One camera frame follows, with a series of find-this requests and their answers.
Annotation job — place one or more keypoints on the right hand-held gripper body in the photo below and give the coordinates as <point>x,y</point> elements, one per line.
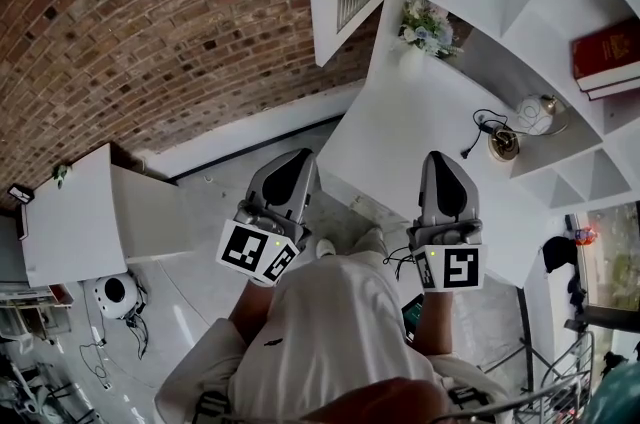
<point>457,269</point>

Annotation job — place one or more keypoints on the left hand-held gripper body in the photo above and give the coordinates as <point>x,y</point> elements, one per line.
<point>242,252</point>

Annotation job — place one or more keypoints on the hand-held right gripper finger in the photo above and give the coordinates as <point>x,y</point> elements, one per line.
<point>426,197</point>
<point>471,209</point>

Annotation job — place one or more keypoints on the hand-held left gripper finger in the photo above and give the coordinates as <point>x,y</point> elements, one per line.
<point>260,191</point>
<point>306,191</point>

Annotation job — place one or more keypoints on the person's left forearm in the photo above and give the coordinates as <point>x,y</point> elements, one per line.
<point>250,317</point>

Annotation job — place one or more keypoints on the person's right forearm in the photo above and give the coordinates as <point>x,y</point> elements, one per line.
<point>432,322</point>

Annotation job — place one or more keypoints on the white desk with drawers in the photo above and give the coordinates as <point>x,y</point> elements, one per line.
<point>410,132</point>

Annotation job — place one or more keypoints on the white globe brass desk lamp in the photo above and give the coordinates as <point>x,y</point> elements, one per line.
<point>534,113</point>

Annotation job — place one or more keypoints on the white side cabinet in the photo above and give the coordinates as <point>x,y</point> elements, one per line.
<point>70,227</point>

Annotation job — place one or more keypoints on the person's left white shoe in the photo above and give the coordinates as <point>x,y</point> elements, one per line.
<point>325,248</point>

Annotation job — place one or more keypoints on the black tablet with green screen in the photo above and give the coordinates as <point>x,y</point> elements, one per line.
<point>412,314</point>

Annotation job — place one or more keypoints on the person's beige trousers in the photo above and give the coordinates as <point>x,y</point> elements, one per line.
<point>367,241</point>

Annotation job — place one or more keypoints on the black cap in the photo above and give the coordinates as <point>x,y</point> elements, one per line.
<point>559,254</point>

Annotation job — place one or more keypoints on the red and blue packet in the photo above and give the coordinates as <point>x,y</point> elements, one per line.
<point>584,236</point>

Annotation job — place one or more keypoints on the person's white shirt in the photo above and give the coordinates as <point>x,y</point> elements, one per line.
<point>330,337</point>

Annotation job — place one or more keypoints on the black cloth item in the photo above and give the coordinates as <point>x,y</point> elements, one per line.
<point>577,294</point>

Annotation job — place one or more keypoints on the white round appliance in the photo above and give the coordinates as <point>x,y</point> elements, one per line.
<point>116,297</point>

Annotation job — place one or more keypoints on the white flower vase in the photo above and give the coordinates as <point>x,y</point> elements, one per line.
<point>411,60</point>

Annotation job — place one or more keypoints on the person's face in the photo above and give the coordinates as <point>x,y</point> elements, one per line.
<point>380,399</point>

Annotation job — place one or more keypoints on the black framed window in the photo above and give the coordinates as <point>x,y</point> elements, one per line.
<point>615,262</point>

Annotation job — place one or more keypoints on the grey metal rack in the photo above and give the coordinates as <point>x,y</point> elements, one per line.
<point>565,387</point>

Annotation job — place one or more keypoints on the pastel artificial flower bouquet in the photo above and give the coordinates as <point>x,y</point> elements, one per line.
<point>427,27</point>

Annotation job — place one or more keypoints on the small green plant sprig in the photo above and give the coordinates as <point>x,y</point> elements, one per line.
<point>62,174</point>

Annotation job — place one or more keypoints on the teal cap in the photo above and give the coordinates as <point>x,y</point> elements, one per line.
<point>617,397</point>

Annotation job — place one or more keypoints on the small black framed display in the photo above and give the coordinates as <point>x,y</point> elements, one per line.
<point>21,193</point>

